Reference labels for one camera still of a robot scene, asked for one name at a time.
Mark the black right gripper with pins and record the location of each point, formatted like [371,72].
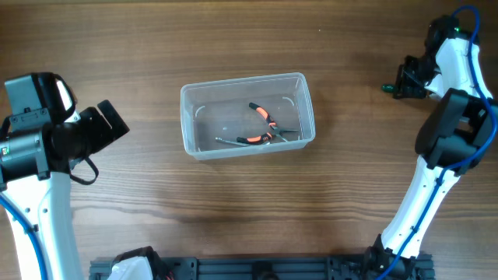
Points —
[407,78]

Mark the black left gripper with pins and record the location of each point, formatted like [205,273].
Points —
[92,122]

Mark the green handled screwdriver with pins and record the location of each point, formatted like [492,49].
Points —
[388,88]

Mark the silver socket wrench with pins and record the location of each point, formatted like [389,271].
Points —
[231,141]

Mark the orange black needle-nose pliers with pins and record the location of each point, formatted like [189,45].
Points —
[266,135]

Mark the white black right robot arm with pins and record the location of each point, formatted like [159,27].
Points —
[453,138]

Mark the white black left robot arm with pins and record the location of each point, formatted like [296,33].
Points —
[42,141]

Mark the clear plastic container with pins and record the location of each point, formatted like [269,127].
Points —
[220,109]

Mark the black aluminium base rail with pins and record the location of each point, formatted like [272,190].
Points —
[334,267]

